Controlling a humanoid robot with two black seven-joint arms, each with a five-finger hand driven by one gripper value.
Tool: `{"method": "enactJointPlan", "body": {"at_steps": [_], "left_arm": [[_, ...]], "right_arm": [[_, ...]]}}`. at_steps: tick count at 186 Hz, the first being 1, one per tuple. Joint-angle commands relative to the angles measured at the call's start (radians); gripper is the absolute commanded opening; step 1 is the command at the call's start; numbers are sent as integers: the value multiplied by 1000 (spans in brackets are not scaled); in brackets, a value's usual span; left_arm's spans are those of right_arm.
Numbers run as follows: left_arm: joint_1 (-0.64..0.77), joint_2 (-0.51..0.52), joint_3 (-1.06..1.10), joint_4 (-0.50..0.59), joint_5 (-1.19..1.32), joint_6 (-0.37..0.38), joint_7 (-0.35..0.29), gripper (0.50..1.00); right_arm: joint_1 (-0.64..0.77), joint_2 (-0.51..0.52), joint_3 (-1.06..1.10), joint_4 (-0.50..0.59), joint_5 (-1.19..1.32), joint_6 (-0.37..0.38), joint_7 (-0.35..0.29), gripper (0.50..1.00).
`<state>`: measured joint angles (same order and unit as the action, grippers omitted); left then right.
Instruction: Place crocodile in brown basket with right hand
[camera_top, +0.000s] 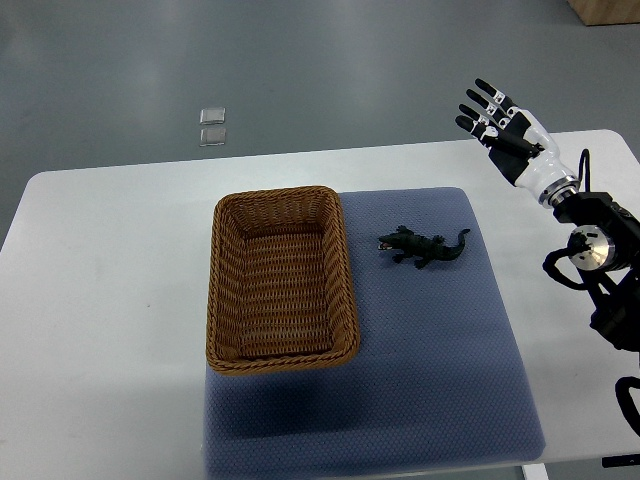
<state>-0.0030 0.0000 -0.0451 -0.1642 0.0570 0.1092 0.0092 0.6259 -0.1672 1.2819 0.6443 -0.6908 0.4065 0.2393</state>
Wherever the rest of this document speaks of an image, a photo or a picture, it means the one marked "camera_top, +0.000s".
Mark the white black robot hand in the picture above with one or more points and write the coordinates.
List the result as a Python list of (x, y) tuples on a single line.
[(518, 145)]

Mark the dark green toy crocodile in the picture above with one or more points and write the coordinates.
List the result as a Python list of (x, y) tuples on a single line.
[(406, 244)]

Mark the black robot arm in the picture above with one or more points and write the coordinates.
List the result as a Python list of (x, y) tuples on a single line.
[(601, 257)]

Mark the brown wicker basket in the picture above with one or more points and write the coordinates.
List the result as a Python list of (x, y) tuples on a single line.
[(281, 295)]

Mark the wooden box corner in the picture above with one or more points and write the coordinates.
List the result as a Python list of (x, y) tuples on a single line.
[(606, 12)]

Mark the blue grey table mat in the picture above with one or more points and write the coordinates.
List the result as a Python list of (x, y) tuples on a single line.
[(438, 381)]

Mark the upper metal floor plate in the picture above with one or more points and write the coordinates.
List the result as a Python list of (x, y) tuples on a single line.
[(212, 115)]

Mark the white table leg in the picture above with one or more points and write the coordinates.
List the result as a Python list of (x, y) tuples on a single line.
[(535, 471)]

